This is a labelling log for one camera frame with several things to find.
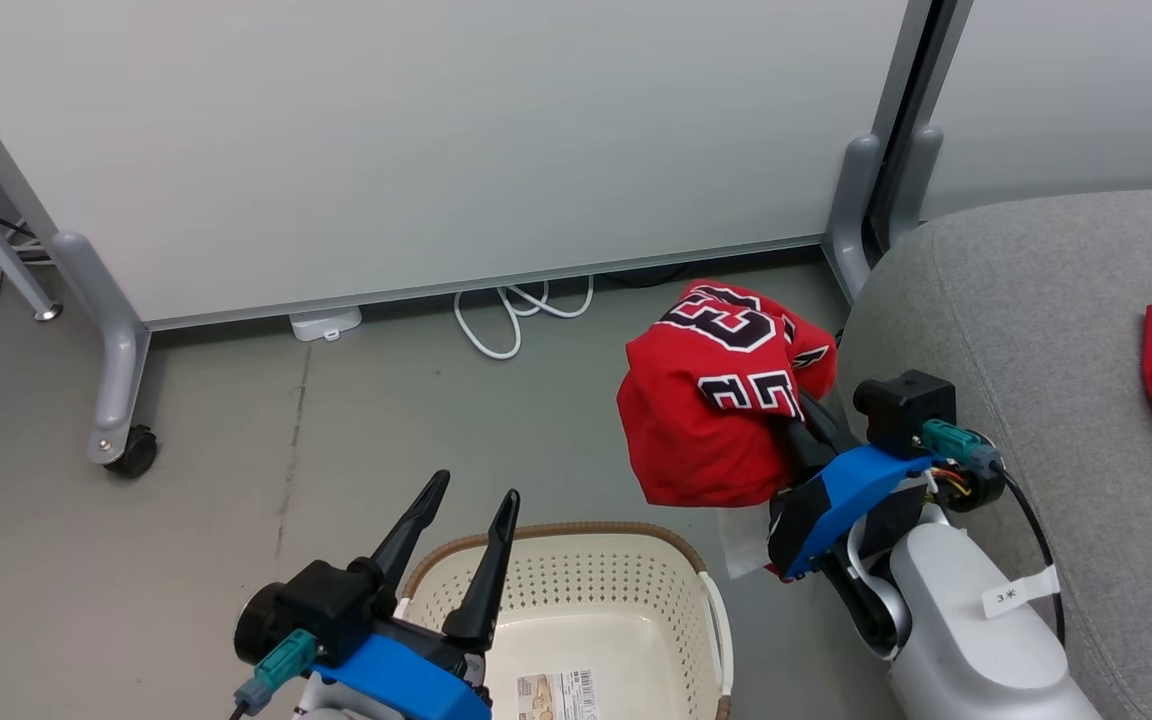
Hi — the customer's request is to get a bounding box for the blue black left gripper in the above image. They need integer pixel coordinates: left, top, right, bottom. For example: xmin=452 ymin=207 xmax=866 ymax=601
xmin=311 ymin=470 xmax=521 ymax=720

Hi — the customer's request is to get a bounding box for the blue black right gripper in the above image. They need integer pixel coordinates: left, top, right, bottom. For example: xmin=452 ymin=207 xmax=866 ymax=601
xmin=766 ymin=392 xmax=937 ymax=583

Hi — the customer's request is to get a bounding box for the red jersey with black numbers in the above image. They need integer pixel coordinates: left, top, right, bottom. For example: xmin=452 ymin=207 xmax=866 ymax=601
xmin=617 ymin=279 xmax=839 ymax=583

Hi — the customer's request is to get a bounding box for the grey fabric sofa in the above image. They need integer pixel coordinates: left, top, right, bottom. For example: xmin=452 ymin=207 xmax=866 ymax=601
xmin=836 ymin=187 xmax=1152 ymax=720

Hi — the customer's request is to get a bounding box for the white perforated laundry basket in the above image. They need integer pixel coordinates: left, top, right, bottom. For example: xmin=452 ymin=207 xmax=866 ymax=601
xmin=396 ymin=522 xmax=734 ymax=720

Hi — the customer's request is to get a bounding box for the paper label with barcode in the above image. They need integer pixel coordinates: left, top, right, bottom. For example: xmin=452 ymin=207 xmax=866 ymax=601
xmin=516 ymin=669 xmax=600 ymax=720

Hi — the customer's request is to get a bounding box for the short grey partition foot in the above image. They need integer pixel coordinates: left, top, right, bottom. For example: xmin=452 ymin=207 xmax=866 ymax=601
xmin=824 ymin=135 xmax=882 ymax=301
xmin=886 ymin=125 xmax=945 ymax=246

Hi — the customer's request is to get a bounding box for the white power adapter box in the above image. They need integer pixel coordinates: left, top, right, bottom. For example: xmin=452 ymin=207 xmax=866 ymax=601
xmin=289 ymin=307 xmax=363 ymax=343

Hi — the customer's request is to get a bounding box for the black caster wheel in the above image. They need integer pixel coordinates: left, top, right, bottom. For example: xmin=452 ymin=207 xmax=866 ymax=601
xmin=104 ymin=425 xmax=158 ymax=478

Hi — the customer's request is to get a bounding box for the long grey partition foot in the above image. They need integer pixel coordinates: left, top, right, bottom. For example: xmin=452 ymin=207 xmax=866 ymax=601
xmin=49 ymin=232 xmax=152 ymax=466

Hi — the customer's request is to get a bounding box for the large white partition panel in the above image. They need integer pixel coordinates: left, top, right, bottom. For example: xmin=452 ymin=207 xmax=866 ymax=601
xmin=0 ymin=0 xmax=937 ymax=331

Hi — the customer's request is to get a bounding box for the narrow white partition panel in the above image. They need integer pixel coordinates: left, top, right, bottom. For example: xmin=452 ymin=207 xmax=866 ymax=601
xmin=886 ymin=0 xmax=1152 ymax=223

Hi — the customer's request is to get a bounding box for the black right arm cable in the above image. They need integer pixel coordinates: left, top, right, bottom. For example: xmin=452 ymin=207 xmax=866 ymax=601
xmin=996 ymin=465 xmax=1067 ymax=646

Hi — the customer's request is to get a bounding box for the coiled white cable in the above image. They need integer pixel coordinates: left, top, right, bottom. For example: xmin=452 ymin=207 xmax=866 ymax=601
xmin=452 ymin=277 xmax=595 ymax=360

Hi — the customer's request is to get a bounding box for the black cable under partition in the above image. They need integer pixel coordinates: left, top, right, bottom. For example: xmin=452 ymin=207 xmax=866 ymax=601
xmin=596 ymin=262 xmax=697 ymax=289

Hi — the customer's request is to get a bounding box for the white cable tag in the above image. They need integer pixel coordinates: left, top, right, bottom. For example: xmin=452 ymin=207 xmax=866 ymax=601
xmin=982 ymin=566 xmax=1061 ymax=619

